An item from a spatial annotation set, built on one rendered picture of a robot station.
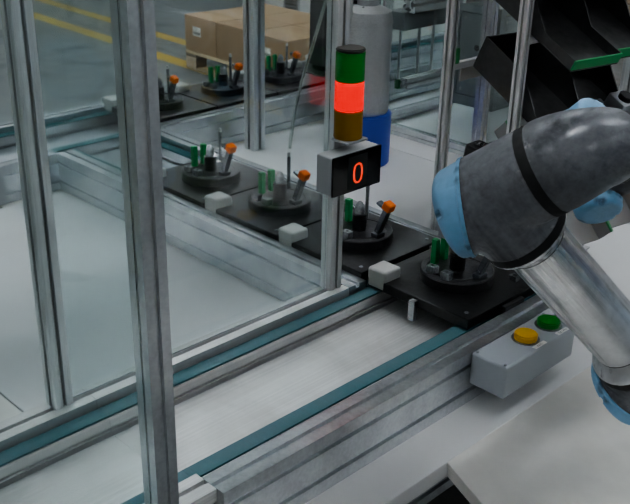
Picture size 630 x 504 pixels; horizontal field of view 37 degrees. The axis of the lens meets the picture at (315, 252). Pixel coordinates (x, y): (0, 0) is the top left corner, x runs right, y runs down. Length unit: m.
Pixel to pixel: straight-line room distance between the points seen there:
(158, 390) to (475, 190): 0.43
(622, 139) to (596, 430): 0.64
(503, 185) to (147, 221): 0.41
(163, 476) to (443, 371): 0.58
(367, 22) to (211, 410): 1.38
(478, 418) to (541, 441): 0.11
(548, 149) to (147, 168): 0.45
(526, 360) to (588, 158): 0.59
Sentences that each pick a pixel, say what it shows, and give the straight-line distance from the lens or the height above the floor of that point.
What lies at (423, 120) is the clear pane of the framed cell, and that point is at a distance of 2.95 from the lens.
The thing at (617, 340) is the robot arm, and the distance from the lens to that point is 1.33.
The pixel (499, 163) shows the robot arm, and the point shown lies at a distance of 1.13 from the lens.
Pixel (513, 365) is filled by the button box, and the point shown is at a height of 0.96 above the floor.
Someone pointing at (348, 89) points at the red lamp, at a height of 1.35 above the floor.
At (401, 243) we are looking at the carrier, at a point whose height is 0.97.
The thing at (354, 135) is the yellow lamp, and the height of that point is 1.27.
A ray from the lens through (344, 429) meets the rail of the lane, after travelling 1.41.
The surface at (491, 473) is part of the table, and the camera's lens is 1.51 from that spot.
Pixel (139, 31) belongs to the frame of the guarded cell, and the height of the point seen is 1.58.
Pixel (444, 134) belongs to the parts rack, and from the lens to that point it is 2.01.
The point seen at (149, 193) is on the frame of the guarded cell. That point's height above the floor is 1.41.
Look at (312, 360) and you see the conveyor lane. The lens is 1.64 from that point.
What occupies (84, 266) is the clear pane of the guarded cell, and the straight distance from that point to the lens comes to 0.97.
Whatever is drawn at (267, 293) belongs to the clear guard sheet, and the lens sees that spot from 1.67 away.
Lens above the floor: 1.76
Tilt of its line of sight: 25 degrees down
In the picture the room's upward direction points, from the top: 1 degrees clockwise
